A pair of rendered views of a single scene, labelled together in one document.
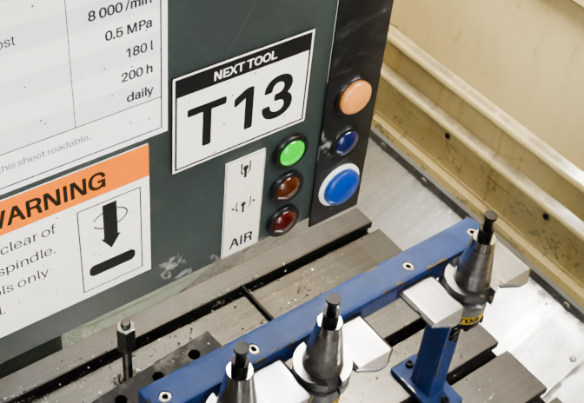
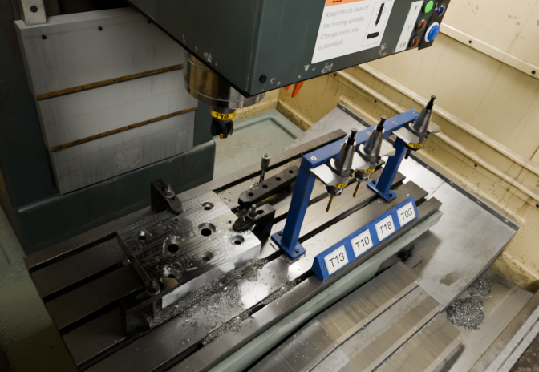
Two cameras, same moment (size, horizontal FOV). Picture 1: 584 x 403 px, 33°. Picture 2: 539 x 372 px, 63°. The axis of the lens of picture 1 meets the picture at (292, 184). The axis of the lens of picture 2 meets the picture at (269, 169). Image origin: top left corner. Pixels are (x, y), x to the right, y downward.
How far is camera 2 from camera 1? 44 cm
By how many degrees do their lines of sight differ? 5
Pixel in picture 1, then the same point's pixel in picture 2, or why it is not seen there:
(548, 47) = (428, 55)
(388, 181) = (346, 123)
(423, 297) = (402, 133)
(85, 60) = not seen: outside the picture
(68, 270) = (362, 31)
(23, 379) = (216, 183)
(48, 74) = not seen: outside the picture
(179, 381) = (318, 153)
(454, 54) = (382, 64)
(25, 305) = (348, 43)
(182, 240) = (390, 35)
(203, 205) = (400, 21)
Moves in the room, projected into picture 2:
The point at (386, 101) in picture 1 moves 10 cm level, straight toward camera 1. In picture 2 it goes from (346, 90) to (346, 101)
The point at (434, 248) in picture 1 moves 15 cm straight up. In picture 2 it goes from (403, 117) to (422, 71)
